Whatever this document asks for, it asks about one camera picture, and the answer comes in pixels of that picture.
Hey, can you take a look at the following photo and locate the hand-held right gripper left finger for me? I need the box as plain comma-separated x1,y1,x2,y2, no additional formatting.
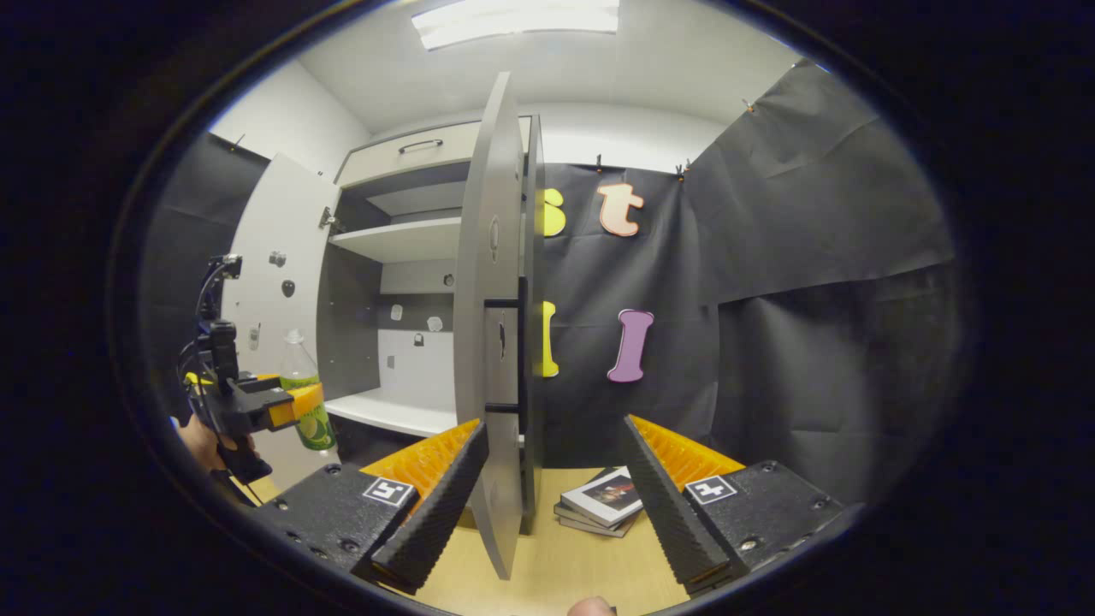
255,419,491,595

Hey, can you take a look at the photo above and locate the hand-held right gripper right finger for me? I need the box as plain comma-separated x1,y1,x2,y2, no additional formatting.
623,415,865,597

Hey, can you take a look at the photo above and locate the clear green-label bottle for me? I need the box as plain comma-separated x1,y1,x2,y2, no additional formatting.
280,329,339,452

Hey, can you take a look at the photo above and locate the grey cabinet door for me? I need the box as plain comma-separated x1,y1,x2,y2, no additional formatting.
221,154,343,493
452,71,546,583

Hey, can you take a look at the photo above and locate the grey cabinet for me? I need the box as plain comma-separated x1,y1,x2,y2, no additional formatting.
317,115,531,467

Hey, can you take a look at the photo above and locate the grey cabinet drawer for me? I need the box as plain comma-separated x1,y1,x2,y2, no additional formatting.
336,118,531,189

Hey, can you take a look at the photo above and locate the grey book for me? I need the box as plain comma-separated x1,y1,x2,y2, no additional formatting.
553,503,638,538

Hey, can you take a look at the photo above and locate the black backdrop cloth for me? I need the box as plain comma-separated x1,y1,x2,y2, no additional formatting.
141,58,963,506

